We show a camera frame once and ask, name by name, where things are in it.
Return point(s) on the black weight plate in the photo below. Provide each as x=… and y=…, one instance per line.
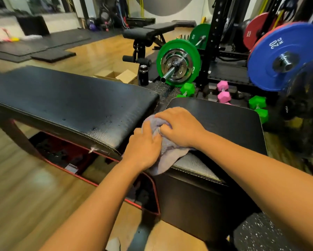
x=303, y=107

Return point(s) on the red weight plate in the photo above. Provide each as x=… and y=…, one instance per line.
x=254, y=30

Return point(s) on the person's left fingers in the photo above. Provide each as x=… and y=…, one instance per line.
x=146, y=130

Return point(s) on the black padded bench backrest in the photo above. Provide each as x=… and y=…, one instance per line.
x=67, y=104

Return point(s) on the pink hex dumbbell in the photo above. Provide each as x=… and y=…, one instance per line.
x=223, y=92

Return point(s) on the small black floor mat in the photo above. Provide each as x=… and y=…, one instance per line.
x=53, y=55

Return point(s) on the open cardboard box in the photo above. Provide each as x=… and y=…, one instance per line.
x=117, y=75

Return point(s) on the red and black bench frame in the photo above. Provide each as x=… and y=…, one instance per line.
x=75, y=162

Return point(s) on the grey cleaning cloth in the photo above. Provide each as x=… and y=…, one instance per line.
x=165, y=151

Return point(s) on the black power rack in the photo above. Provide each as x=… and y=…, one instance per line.
x=224, y=44

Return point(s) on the person's right hand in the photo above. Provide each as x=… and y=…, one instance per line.
x=182, y=128

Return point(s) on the silver barbell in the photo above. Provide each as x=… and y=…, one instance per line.
x=176, y=66

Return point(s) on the person's left hand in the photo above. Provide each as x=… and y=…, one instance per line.
x=142, y=150

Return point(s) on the black padded bench seat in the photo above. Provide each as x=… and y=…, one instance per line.
x=211, y=143

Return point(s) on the grey exercise ball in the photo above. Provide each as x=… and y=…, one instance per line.
x=164, y=5

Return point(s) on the person's left forearm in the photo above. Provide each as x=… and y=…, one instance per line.
x=91, y=211

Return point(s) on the purple kettlebell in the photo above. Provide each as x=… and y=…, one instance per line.
x=92, y=24

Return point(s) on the black water bottle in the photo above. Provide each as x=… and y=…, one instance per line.
x=143, y=75

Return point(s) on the blue weight plate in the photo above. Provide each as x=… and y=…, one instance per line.
x=282, y=54

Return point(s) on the person's right forearm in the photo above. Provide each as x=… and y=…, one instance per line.
x=266, y=180

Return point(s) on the green hex dumbbell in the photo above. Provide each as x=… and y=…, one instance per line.
x=186, y=90
x=259, y=107

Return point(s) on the person's right fingers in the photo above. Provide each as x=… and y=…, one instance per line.
x=167, y=125

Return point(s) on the small green weight plate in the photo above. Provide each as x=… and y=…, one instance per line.
x=199, y=35

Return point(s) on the large green weight plate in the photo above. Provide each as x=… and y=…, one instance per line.
x=178, y=62

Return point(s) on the black adjustable gym bench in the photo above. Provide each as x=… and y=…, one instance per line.
x=148, y=41

